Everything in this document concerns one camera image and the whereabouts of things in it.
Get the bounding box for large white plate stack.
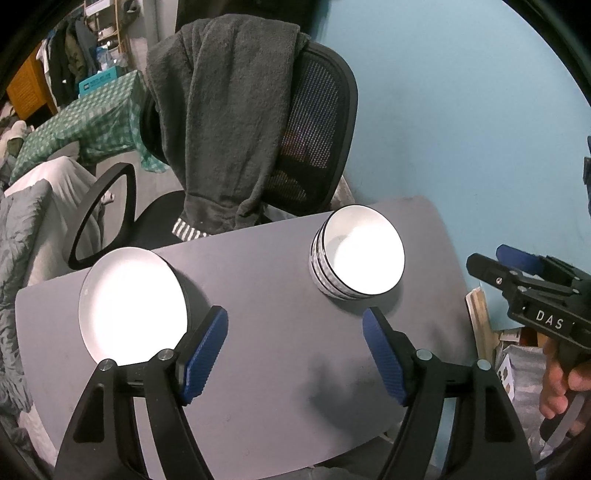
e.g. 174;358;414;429
78;247;189;366

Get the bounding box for black mesh office chair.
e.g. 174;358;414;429
62;42;358;270

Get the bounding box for teal box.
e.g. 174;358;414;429
78;66;123;97

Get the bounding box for person's right hand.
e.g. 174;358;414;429
539;339;591;420

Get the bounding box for wooden frame by wall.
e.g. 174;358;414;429
465;287;501;367

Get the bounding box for green checkered cloth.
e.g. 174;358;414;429
10;70;167;183

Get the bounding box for wooden dresser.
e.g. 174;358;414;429
6;44;57;121

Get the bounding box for white ribbed bowl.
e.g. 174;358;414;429
308;204;406;301

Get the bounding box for grey quilted comforter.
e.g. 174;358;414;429
1;180;52;416

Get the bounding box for dark grey towel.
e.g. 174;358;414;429
146;14;308;241

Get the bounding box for white pillow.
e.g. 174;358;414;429
2;154;100;287

